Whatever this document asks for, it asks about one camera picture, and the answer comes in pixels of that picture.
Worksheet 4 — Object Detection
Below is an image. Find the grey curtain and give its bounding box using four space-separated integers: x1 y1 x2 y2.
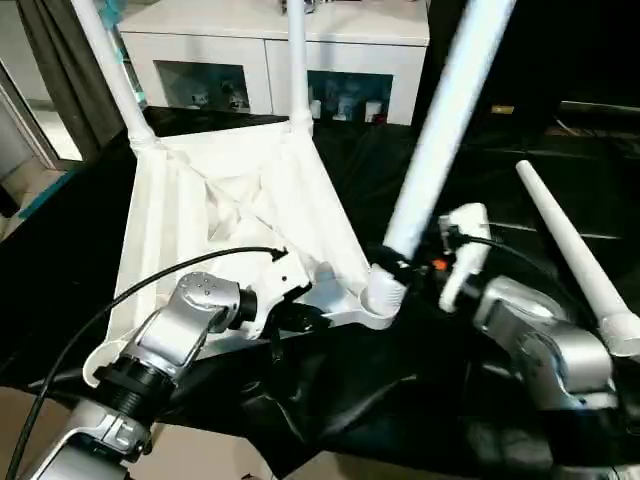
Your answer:
17 0 129 164

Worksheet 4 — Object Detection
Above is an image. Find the white glass-door cabinet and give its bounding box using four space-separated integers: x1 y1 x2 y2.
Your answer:
118 0 432 126

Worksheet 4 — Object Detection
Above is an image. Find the white plastic table top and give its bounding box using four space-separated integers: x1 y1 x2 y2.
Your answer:
81 122 407 390

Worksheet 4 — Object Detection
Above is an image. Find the white plastic table leg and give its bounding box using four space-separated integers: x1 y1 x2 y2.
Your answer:
368 0 519 316
514 159 640 359
69 0 154 149
285 0 315 136

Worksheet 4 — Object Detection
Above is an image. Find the teal white plastic package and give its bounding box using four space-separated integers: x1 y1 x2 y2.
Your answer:
97 0 147 109

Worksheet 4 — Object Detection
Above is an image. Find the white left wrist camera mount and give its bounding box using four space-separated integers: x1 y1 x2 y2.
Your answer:
243 247 314 342

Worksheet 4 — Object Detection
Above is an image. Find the black table mat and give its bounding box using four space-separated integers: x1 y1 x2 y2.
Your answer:
0 104 640 476

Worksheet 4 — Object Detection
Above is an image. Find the teal floor mat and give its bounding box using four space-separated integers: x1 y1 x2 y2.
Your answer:
18 168 74 220

